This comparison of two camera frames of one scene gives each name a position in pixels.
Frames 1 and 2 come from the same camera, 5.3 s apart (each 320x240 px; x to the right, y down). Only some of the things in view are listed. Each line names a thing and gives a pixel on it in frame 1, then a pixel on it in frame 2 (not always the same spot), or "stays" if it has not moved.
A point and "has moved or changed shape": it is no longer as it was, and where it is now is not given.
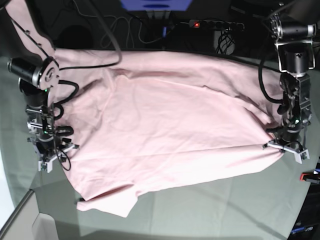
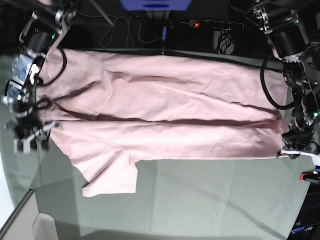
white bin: (28, 223) stays
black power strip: (216, 25) stays
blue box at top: (155, 5) stays
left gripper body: (48, 149) -> (28, 124)
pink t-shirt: (137, 122) has moved or changed shape
